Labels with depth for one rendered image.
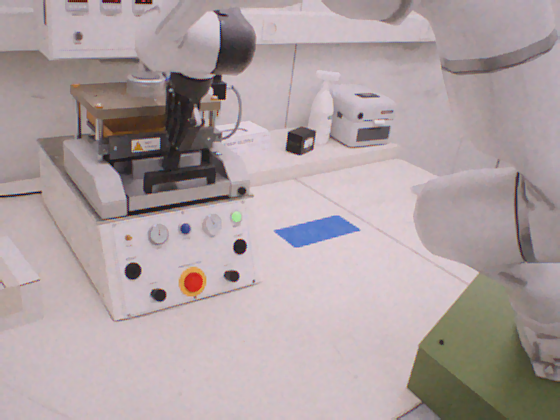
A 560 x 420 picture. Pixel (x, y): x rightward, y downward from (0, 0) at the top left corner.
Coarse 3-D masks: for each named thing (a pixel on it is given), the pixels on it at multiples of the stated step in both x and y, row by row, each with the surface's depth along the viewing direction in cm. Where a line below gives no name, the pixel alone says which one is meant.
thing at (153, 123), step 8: (88, 112) 123; (88, 120) 125; (104, 120) 118; (112, 120) 118; (120, 120) 119; (128, 120) 119; (136, 120) 120; (144, 120) 120; (152, 120) 121; (160, 120) 122; (104, 128) 115; (112, 128) 114; (120, 128) 114; (128, 128) 115; (136, 128) 116; (144, 128) 116; (152, 128) 117; (160, 128) 117; (104, 136) 117
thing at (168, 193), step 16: (144, 160) 114; (160, 160) 116; (192, 160) 120; (128, 176) 116; (128, 192) 109; (144, 192) 110; (160, 192) 111; (176, 192) 113; (192, 192) 115; (208, 192) 118; (224, 192) 120; (128, 208) 109; (144, 208) 111
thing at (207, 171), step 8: (176, 168) 112; (184, 168) 113; (192, 168) 113; (200, 168) 114; (208, 168) 115; (144, 176) 109; (152, 176) 108; (160, 176) 109; (168, 176) 110; (176, 176) 111; (184, 176) 112; (192, 176) 114; (200, 176) 115; (208, 176) 116; (144, 184) 109; (152, 184) 109
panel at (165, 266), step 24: (168, 216) 114; (192, 216) 117; (120, 240) 108; (144, 240) 111; (168, 240) 114; (192, 240) 117; (216, 240) 120; (120, 264) 108; (144, 264) 111; (168, 264) 114; (192, 264) 117; (216, 264) 120; (240, 264) 123; (120, 288) 108; (144, 288) 111; (168, 288) 114; (216, 288) 120; (144, 312) 111
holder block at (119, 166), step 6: (90, 138) 126; (198, 150) 126; (144, 156) 119; (150, 156) 120; (156, 156) 120; (108, 162) 117; (114, 162) 115; (120, 162) 116; (126, 162) 117; (114, 168) 116; (120, 168) 116; (126, 168) 117
